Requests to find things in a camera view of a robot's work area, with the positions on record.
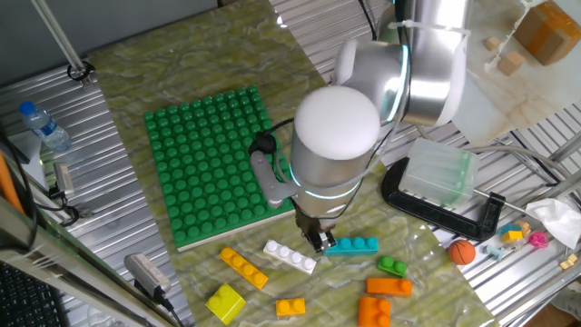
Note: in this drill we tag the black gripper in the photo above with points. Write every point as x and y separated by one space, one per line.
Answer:
313 224

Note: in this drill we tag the teal four-stud brick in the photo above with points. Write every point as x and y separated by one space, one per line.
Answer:
356 246

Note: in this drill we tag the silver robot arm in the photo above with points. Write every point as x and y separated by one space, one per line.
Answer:
336 122

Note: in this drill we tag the white four-stud brick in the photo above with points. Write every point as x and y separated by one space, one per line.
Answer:
290 258

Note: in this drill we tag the amber two-stud brick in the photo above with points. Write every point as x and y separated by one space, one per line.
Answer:
290 308

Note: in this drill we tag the green two-stud brick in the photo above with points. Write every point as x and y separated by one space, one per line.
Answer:
392 267

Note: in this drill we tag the amber four-stud brick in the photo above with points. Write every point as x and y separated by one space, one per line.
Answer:
243 268

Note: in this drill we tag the orange long brick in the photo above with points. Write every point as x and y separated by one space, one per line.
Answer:
388 287

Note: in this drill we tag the orange square brick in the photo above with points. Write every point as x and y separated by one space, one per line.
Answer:
373 313

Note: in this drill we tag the lime yellow square brick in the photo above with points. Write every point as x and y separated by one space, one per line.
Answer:
225 305

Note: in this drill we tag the black C-clamp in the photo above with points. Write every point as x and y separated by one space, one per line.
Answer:
436 218

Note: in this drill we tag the green studded baseplate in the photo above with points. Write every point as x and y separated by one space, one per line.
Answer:
204 168

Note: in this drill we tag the translucent plastic box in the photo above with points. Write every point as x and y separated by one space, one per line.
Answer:
438 172

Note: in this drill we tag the small basketball toy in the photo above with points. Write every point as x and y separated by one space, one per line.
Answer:
462 252

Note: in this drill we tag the light blue small toy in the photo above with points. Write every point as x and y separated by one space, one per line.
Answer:
494 252

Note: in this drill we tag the teal small block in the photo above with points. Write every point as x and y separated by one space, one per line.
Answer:
508 226

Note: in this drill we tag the yellow small block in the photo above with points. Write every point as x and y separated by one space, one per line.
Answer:
512 236

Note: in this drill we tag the tan small block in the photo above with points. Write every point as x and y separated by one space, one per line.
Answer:
524 226

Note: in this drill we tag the green marble pattern mat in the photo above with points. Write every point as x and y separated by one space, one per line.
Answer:
204 54

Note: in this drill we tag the pink small toy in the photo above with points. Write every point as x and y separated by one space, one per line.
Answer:
539 240

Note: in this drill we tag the white crumpled tissue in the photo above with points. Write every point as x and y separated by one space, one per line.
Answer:
556 220

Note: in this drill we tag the white marble pattern sheet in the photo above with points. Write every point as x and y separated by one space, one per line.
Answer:
513 100

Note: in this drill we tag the small wooden piece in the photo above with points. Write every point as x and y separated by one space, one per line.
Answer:
568 261

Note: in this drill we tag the large wooden cube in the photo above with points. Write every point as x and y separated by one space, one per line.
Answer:
511 63

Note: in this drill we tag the small wooden cube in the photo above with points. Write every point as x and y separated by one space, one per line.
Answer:
492 43

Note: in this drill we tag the clear water bottle blue cap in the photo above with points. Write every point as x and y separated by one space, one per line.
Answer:
45 127

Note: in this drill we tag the black keyboard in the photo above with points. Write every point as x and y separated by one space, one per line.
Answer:
25 300

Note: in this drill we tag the brown cardboard box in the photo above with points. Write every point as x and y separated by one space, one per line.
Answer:
547 32

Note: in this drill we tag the orange pole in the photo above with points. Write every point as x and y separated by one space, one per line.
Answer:
9 186

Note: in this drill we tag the metal tripod pole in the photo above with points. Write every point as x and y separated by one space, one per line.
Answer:
59 38

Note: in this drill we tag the gray wrist camera bracket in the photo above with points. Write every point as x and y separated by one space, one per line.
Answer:
268 181

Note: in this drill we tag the gray camera with label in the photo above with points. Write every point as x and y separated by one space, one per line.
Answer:
146 272

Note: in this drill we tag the metal frame bar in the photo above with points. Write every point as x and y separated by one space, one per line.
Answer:
68 263

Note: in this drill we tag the small gray camera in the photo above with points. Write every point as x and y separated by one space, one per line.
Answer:
63 179

